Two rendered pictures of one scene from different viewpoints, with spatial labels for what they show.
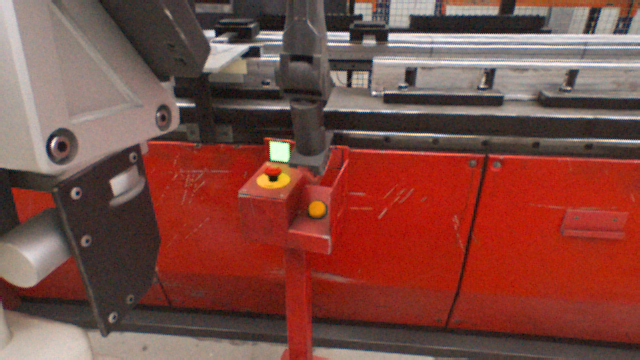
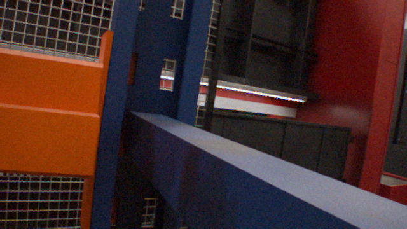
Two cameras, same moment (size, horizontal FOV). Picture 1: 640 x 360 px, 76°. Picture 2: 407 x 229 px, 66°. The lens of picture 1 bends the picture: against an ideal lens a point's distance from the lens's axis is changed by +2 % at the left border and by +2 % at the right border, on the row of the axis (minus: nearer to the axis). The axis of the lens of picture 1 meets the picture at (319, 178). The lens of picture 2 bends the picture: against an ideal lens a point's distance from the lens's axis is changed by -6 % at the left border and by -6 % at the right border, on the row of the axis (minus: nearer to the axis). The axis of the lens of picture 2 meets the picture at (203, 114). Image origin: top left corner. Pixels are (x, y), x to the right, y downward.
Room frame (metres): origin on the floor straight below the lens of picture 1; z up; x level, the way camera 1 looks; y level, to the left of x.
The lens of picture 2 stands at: (2.68, -0.79, 1.39)
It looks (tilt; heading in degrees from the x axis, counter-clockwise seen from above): 3 degrees down; 142
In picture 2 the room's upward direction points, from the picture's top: 8 degrees clockwise
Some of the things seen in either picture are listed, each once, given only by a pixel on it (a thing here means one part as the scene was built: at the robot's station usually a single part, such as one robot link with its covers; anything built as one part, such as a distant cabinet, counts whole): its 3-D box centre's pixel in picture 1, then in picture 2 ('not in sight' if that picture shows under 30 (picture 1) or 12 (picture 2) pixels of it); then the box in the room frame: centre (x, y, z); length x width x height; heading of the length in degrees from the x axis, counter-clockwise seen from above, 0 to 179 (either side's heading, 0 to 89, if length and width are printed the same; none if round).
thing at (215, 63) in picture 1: (198, 56); not in sight; (1.01, 0.29, 1.00); 0.26 x 0.18 x 0.01; 174
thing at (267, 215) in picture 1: (295, 193); not in sight; (0.78, 0.05, 0.75); 0.20 x 0.16 x 0.18; 74
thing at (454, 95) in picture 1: (441, 95); not in sight; (1.04, -0.32, 0.89); 0.30 x 0.05 x 0.03; 84
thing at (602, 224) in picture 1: (594, 224); not in sight; (0.90, -0.73, 0.59); 0.15 x 0.02 x 0.07; 84
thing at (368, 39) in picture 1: (369, 34); not in sight; (1.28, -0.15, 1.01); 0.26 x 0.12 x 0.05; 174
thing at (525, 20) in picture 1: (474, 21); (37, 180); (1.48, -0.53, 1.02); 0.44 x 0.06 x 0.04; 84
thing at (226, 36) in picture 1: (230, 31); not in sight; (1.32, 0.27, 1.01); 0.26 x 0.12 x 0.05; 174
